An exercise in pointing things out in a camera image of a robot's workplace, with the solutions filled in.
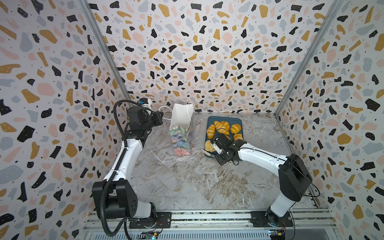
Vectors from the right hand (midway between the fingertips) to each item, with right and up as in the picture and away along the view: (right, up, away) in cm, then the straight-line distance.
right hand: (218, 154), depth 88 cm
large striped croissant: (+5, +16, +17) cm, 24 cm away
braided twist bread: (+15, +10, +15) cm, 24 cm away
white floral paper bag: (-21, +16, -8) cm, 28 cm away
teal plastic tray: (+14, +22, +31) cm, 40 cm away
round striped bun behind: (+8, +19, +21) cm, 29 cm away
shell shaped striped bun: (+15, +15, +19) cm, 29 cm away
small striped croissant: (-3, +13, +18) cm, 23 cm away
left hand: (-30, +25, -10) cm, 41 cm away
